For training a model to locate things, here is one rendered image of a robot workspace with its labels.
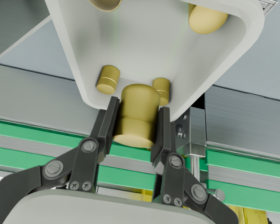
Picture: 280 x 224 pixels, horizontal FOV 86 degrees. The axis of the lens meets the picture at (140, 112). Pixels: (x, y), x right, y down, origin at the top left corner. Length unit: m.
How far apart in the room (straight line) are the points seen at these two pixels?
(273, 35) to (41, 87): 0.44
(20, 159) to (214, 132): 0.37
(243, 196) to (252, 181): 0.04
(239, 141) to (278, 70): 0.14
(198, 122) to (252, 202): 0.15
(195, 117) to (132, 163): 0.17
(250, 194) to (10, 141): 0.46
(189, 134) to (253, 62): 0.16
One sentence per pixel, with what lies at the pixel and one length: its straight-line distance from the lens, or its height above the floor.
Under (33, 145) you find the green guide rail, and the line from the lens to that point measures 0.39.
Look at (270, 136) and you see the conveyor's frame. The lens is 0.37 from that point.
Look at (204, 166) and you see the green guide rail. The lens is 0.37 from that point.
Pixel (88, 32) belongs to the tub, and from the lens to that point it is 0.22.
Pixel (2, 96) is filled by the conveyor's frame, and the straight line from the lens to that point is 0.44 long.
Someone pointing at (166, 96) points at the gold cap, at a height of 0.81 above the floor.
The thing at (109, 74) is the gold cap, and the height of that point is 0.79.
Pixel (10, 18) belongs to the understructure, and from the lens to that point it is 1.01.
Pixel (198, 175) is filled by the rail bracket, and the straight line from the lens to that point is 0.26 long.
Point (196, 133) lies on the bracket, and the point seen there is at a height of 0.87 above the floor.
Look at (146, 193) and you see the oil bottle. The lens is 0.36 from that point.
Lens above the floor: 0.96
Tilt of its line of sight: 26 degrees down
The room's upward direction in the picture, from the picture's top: 170 degrees counter-clockwise
